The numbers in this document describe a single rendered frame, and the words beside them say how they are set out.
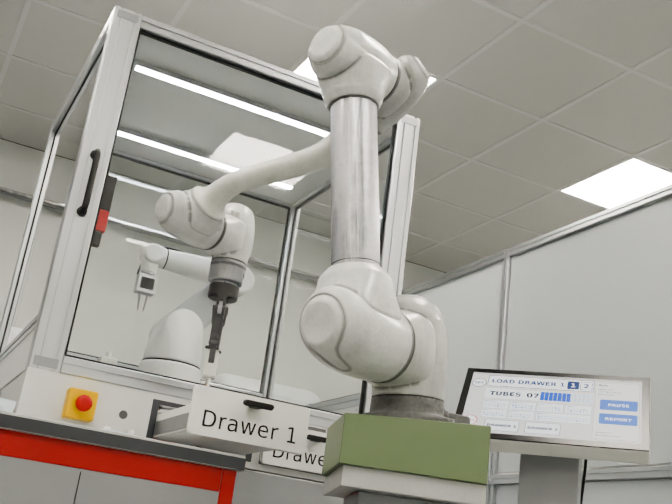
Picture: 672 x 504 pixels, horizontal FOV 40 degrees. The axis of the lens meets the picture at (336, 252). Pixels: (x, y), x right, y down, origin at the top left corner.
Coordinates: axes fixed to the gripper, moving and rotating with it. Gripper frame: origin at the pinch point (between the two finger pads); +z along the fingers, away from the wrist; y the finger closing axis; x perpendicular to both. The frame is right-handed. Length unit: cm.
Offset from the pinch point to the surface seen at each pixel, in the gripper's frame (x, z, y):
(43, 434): 25, 27, -51
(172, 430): 6.3, 16.6, 3.4
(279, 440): -19.0, 16.4, -6.1
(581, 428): -99, -1, 15
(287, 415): -20.0, 10.4, -5.7
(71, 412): 31.2, 15.5, 6.6
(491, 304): -114, -80, 170
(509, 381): -85, -15, 35
